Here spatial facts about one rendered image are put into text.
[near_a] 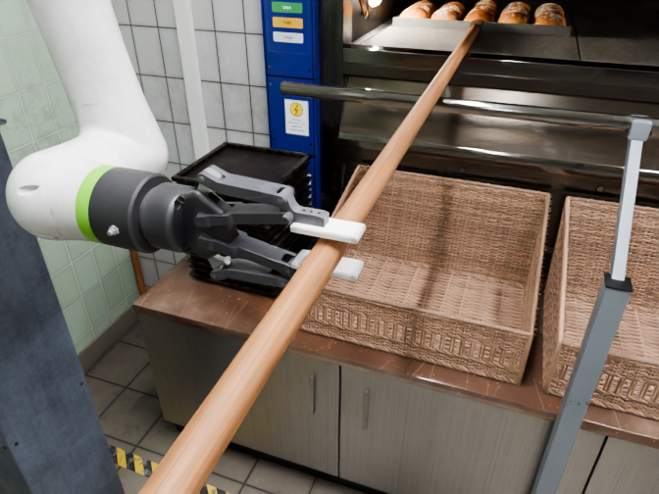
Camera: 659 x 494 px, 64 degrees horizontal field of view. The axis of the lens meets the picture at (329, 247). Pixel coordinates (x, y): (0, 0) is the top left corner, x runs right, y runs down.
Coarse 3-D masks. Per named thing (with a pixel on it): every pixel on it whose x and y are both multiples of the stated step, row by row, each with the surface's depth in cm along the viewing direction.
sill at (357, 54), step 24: (360, 48) 144; (384, 48) 144; (408, 48) 144; (456, 72) 138; (480, 72) 136; (504, 72) 134; (528, 72) 132; (552, 72) 130; (576, 72) 128; (600, 72) 126; (624, 72) 124; (648, 72) 123
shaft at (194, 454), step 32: (448, 64) 115; (416, 128) 83; (384, 160) 70; (352, 192) 63; (320, 256) 50; (288, 288) 46; (320, 288) 48; (288, 320) 43; (256, 352) 39; (224, 384) 36; (256, 384) 37; (224, 416) 34; (192, 448) 32; (224, 448) 34; (160, 480) 30; (192, 480) 31
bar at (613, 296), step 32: (320, 96) 114; (352, 96) 111; (384, 96) 109; (416, 96) 107; (608, 128) 98; (640, 128) 95; (608, 288) 89; (608, 320) 92; (608, 352) 95; (576, 384) 101; (576, 416) 105; (544, 480) 117
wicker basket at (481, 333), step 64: (384, 192) 157; (448, 192) 151; (512, 192) 145; (384, 256) 163; (448, 256) 156; (512, 256) 149; (320, 320) 132; (384, 320) 124; (448, 320) 117; (512, 320) 138
